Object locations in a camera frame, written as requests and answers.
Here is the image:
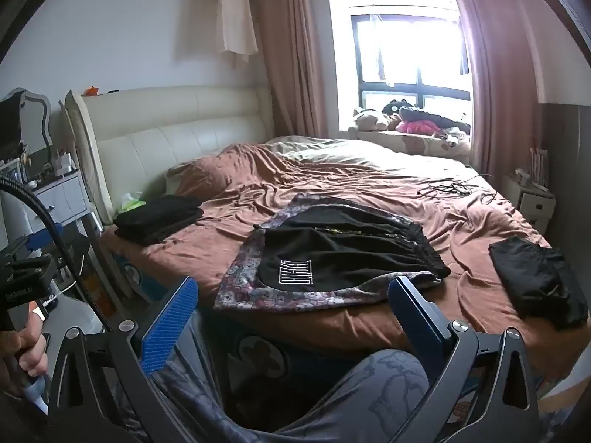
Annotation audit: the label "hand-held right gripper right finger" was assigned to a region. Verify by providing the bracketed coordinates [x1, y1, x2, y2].
[388, 276, 552, 443]

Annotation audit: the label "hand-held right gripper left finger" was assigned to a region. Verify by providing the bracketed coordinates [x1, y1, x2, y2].
[44, 276, 200, 443]

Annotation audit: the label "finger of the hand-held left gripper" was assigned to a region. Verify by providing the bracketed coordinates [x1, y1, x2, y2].
[25, 233, 61, 254]

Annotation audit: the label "black pants with white logo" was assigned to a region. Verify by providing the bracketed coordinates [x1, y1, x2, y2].
[253, 205, 451, 293]

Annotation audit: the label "floral patterned pants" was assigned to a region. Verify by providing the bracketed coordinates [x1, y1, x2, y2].
[213, 194, 444, 312]

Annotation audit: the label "folded black pants stack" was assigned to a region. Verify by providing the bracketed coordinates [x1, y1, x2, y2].
[113, 195, 204, 246]

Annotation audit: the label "person's left hand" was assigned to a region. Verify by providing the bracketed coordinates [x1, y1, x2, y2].
[0, 316, 51, 400]

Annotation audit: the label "white dressing table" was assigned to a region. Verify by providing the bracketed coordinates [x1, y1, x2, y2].
[0, 148, 102, 259]

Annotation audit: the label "person's grey patterned trousers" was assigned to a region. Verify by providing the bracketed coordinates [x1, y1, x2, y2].
[106, 305, 437, 443]

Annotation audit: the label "blue cartoon bed sheet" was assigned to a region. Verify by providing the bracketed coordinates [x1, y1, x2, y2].
[108, 244, 490, 420]

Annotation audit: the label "green tissue pack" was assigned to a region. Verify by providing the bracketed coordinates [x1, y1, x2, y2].
[117, 192, 146, 213]

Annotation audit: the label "silver framed mirror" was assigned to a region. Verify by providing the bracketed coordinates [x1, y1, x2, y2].
[0, 87, 51, 155]

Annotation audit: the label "white nightstand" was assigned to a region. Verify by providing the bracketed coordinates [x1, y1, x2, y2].
[501, 173, 555, 236]

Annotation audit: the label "beige blanket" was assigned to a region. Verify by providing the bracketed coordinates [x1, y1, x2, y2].
[265, 136, 472, 181]

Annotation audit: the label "cream padded headboard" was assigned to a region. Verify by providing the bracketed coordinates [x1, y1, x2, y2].
[65, 85, 273, 227]

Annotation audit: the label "pink plush toy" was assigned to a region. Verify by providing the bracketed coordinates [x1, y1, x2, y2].
[397, 121, 439, 135]

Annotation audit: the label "books on nightstand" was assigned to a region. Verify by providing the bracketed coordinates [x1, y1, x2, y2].
[529, 148, 550, 190]

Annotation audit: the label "brown and white plush toy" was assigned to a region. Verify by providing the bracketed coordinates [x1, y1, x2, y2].
[353, 107, 402, 132]

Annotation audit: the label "black cat plush toy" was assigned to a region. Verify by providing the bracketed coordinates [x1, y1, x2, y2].
[382, 99, 414, 116]

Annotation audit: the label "pink curtain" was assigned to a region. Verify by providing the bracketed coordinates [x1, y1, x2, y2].
[252, 0, 333, 141]
[448, 0, 543, 181]

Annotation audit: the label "window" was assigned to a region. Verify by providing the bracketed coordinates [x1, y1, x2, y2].
[350, 9, 472, 123]

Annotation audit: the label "cream hanging cloth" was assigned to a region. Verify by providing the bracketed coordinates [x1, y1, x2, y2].
[217, 0, 258, 68]

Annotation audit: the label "thick black cable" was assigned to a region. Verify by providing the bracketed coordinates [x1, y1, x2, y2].
[0, 173, 116, 333]

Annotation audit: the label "tangled black cables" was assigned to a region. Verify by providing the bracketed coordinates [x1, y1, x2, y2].
[418, 178, 497, 206]

